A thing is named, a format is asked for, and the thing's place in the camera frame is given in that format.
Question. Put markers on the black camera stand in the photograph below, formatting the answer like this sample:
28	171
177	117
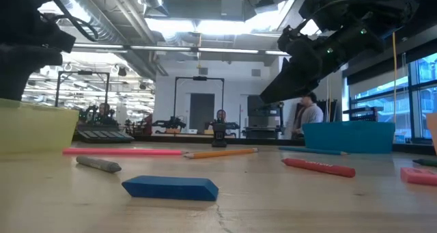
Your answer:
219	137

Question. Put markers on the black aluminium table frame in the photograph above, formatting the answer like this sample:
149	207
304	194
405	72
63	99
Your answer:
259	141

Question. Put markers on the silver ventilation duct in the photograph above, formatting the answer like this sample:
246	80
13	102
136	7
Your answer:
102	21

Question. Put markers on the pink eraser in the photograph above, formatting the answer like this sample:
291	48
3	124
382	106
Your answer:
420	176

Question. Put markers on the black background rig frame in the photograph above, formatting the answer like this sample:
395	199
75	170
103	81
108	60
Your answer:
199	78
83	72

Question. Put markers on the yellow plastic bin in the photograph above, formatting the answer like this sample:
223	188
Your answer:
34	130

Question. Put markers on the black desk calculator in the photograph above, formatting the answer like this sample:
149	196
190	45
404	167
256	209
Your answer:
102	135

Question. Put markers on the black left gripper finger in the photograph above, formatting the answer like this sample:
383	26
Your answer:
13	72
30	35

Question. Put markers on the black cabinet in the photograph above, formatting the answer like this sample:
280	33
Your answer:
259	106

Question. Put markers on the pink marker pen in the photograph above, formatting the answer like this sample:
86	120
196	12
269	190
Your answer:
119	151

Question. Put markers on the orange plastic bin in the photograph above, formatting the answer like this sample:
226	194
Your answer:
433	130

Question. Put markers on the grey door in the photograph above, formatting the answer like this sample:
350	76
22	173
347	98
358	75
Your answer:
201	111

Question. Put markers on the black rack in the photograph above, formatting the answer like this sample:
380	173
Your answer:
362	110

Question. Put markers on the black leaning panels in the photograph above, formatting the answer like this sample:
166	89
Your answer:
331	110

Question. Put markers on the black background robot arm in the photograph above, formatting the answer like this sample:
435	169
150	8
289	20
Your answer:
172	122
88	115
233	125

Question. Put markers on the blue pencil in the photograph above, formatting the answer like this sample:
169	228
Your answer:
314	150

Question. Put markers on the blue plastic bin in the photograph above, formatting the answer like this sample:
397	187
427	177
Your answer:
348	137

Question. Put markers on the blue eraser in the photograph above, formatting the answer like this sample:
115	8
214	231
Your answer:
170	188

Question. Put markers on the orange pencil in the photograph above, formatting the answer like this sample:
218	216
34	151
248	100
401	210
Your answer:
222	153

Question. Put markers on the ceiling light strip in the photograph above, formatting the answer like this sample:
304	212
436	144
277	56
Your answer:
225	50

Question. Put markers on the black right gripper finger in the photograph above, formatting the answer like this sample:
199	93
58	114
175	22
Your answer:
304	52
290	86

